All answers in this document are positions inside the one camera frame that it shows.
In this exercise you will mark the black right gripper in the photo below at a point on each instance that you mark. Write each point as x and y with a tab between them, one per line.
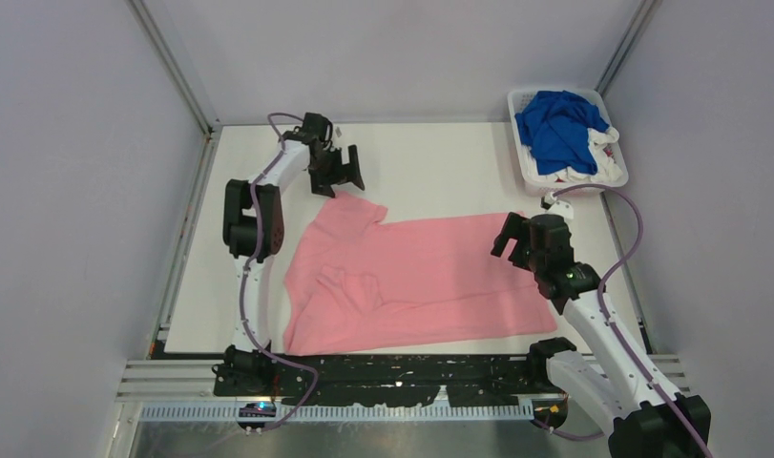
517	227

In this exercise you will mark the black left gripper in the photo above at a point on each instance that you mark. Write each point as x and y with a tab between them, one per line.
350	174

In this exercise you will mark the pink t shirt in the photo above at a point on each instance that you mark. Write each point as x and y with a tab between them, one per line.
360	282

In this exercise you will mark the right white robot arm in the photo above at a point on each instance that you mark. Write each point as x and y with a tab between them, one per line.
639	410

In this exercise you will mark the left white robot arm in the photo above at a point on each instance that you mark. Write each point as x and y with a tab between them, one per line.
253	231

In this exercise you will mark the white t shirt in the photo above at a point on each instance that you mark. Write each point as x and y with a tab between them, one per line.
600	146

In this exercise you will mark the white plastic laundry basket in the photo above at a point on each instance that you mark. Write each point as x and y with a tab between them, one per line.
534	186

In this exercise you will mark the blue t shirt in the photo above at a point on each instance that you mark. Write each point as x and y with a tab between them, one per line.
555	127

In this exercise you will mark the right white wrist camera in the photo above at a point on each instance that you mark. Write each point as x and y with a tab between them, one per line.
553	205

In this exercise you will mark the aluminium frame rail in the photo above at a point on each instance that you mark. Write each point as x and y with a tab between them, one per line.
178	390

